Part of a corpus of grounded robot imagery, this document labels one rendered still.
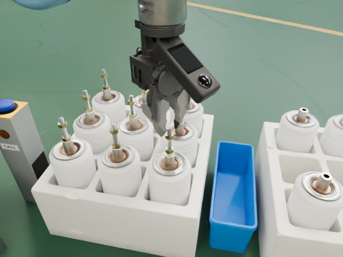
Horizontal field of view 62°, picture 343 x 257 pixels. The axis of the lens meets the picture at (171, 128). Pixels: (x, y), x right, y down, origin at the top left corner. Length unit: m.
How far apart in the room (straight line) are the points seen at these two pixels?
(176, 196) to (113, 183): 0.14
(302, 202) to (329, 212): 0.05
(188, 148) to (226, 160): 0.27
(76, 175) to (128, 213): 0.15
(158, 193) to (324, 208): 0.33
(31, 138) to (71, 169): 0.18
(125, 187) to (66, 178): 0.14
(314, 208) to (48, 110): 1.09
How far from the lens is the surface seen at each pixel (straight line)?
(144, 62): 0.49
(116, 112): 0.85
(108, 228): 0.74
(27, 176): 0.88
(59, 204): 0.74
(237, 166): 0.96
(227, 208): 0.88
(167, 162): 0.61
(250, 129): 1.18
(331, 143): 0.86
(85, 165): 0.69
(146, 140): 0.72
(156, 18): 0.44
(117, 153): 0.64
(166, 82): 0.48
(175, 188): 0.62
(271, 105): 1.35
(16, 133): 0.78
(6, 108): 0.77
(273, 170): 0.76
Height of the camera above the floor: 0.69
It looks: 37 degrees down
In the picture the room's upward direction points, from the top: straight up
